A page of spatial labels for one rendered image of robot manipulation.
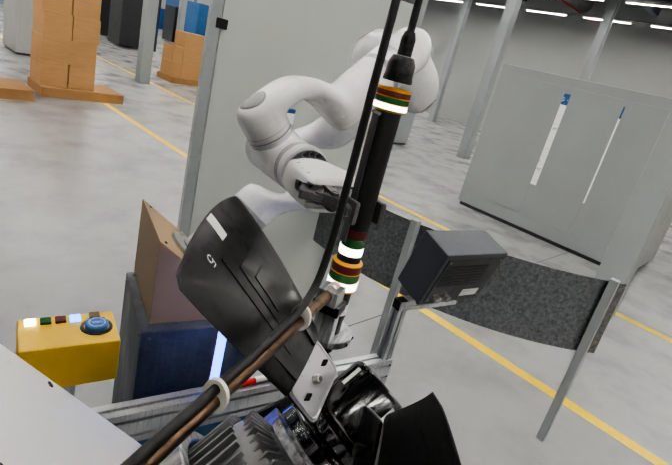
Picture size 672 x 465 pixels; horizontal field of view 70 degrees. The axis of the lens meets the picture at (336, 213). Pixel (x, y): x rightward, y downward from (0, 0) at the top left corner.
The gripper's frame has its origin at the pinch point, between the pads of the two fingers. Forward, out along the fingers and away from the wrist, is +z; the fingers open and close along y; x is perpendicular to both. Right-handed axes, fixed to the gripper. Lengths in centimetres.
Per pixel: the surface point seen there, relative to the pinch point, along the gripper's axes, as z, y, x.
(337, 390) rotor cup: 7.8, 2.3, -23.2
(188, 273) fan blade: 5.9, 24.4, -5.1
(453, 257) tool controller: -29, -60, -24
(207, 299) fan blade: 6.5, 22.2, -8.0
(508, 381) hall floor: -84, -224, -146
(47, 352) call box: -31, 33, -40
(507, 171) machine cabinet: -352, -529, -74
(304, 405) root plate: 9.0, 8.1, -23.1
